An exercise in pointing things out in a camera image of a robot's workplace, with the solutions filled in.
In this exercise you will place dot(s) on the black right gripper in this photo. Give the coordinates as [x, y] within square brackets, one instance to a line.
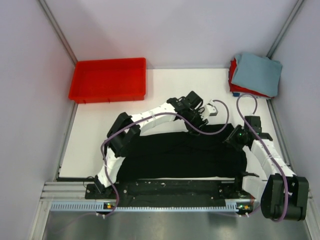
[231, 140]

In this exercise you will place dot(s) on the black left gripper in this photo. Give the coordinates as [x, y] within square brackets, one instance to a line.
[200, 123]

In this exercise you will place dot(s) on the black t-shirt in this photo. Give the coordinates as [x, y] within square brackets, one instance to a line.
[183, 155]

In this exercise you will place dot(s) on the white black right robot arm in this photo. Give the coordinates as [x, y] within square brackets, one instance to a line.
[283, 195]

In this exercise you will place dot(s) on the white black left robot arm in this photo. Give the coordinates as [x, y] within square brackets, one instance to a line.
[127, 128]

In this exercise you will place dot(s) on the white blue folded t-shirt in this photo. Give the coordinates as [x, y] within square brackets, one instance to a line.
[236, 94]

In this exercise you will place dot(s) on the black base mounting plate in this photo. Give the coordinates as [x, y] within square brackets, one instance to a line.
[169, 193]

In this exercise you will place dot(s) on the light blue folded t-shirt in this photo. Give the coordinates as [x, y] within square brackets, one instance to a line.
[256, 74]

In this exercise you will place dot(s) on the red plastic bin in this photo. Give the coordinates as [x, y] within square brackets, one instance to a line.
[109, 80]

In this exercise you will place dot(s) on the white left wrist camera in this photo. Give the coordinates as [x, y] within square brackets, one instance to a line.
[208, 110]

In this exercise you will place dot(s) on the grey slotted cable duct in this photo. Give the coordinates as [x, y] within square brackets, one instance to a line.
[227, 206]

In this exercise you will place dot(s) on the aluminium right corner post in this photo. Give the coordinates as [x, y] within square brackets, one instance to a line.
[298, 6]

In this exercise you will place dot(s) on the aluminium frame rail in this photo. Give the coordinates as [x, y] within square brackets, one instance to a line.
[57, 30]

